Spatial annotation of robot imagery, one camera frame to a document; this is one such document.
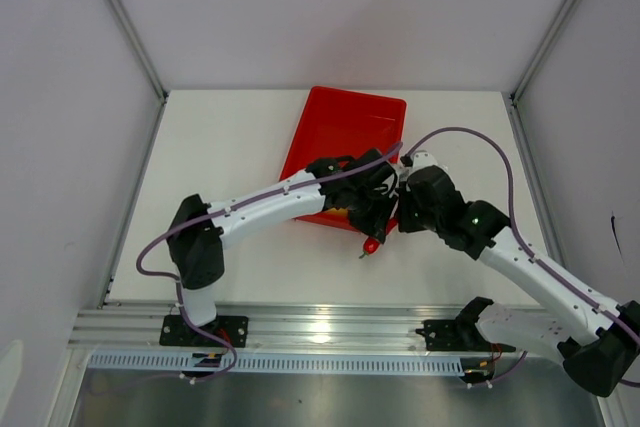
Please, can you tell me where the red plastic tray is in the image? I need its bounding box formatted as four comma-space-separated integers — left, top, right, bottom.
280, 86, 406, 231

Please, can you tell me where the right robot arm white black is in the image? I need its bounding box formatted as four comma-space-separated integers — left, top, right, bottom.
397, 163, 639, 397

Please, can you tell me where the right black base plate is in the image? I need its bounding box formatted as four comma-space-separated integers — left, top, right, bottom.
414, 297, 495, 353

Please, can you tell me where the aluminium mounting rail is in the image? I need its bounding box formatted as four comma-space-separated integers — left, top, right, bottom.
68, 303, 462, 355

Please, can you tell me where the left aluminium frame post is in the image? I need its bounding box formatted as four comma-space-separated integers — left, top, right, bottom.
104, 0, 168, 103

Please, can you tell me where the red chili pepper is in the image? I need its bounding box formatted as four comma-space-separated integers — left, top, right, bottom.
359, 217, 398, 259

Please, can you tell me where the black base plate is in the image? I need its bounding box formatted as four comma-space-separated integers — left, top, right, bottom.
414, 297, 495, 353
159, 315, 249, 348

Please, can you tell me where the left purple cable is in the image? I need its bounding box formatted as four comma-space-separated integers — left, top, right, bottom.
136, 141, 404, 387

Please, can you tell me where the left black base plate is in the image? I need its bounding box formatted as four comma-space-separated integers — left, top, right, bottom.
159, 315, 249, 348

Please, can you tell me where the aluminium frame post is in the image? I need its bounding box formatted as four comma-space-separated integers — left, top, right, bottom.
509, 0, 582, 105
104, 0, 168, 103

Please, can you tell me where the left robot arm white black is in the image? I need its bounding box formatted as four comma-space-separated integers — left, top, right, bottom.
166, 148, 399, 347

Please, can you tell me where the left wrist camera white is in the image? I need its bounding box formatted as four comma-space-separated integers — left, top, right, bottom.
377, 172, 399, 195

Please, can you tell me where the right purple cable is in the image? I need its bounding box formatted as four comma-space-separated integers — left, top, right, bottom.
404, 126, 640, 388

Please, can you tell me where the slotted cable duct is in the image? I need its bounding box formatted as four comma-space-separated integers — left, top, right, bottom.
88, 350, 494, 377

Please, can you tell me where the purple cable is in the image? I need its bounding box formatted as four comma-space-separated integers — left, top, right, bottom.
404, 126, 640, 388
136, 141, 404, 387

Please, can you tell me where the right aluminium frame post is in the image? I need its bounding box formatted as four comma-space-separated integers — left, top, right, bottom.
509, 0, 582, 105

